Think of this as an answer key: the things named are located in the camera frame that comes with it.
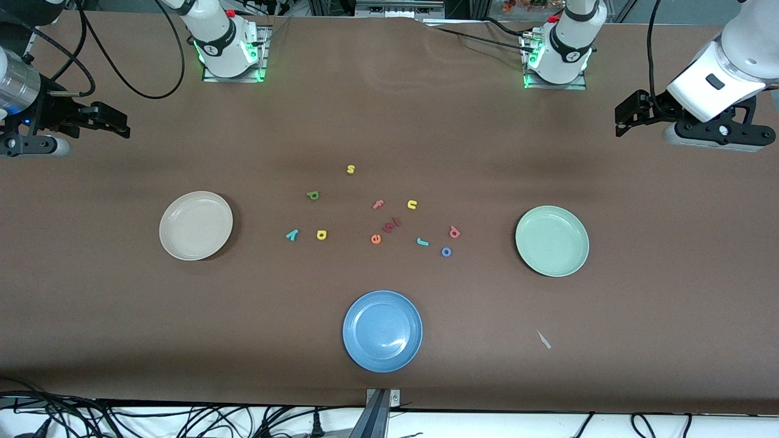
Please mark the orange decorative object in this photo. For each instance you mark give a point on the orange decorative object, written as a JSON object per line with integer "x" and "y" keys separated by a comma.
{"x": 517, "y": 6}

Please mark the small grey paper scrap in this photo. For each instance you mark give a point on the small grey paper scrap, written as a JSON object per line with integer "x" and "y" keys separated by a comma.
{"x": 543, "y": 339}

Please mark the dark aluminium frame structure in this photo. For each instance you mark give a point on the dark aluminium frame structure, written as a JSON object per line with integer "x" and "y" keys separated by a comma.
{"x": 468, "y": 7}

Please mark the aluminium table edge rail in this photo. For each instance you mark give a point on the aluminium table edge rail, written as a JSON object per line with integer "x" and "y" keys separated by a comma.
{"x": 48, "y": 16}

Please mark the blue round plate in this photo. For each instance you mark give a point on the blue round plate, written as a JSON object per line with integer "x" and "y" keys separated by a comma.
{"x": 382, "y": 331}

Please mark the beige round plate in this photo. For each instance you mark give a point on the beige round plate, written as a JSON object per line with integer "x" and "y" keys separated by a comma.
{"x": 196, "y": 226}

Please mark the black power plug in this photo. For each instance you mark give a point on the black power plug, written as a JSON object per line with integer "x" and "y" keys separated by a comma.
{"x": 316, "y": 429}

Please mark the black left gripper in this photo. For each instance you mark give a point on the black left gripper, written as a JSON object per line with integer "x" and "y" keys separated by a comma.
{"x": 658, "y": 104}

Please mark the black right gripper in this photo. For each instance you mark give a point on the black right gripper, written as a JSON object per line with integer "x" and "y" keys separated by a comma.
{"x": 53, "y": 111}

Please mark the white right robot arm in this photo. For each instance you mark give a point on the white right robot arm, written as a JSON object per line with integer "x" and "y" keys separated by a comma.
{"x": 222, "y": 42}

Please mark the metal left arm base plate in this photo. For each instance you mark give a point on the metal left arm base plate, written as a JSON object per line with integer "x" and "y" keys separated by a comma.
{"x": 554, "y": 87}

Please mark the grey metal box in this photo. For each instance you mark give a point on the grey metal box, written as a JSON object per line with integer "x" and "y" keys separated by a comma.
{"x": 395, "y": 9}

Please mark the pale green round plate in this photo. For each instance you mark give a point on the pale green round plate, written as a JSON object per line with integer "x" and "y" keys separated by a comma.
{"x": 552, "y": 241}

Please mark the brown table cover sheet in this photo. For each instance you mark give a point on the brown table cover sheet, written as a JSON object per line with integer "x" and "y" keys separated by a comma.
{"x": 389, "y": 121}

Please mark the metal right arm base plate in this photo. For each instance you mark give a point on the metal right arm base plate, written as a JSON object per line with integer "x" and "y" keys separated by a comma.
{"x": 234, "y": 79}

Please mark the grey metal camera post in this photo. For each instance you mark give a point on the grey metal camera post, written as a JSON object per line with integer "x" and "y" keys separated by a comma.
{"x": 380, "y": 420}

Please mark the teal letter y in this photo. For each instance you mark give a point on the teal letter y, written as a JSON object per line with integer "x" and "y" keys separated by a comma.
{"x": 293, "y": 235}

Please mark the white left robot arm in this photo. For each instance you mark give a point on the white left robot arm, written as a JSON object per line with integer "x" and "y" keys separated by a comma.
{"x": 569, "y": 42}

